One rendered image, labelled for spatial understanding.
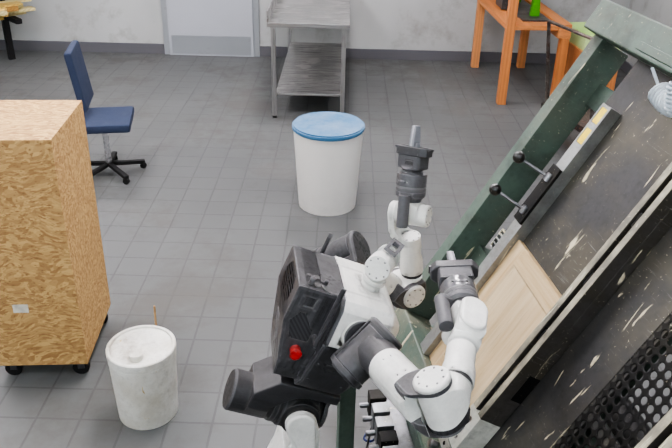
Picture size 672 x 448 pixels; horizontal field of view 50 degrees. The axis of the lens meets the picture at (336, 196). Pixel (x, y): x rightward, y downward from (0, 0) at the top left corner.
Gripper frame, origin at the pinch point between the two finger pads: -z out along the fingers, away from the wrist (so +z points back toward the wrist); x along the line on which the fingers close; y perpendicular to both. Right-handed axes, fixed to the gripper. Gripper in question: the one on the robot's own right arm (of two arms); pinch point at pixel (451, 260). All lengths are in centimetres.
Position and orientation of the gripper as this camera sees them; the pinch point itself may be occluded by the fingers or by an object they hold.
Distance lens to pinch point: 189.3
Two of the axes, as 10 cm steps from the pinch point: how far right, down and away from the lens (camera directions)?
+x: -10.0, 0.4, 0.2
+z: 0.0, 5.4, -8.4
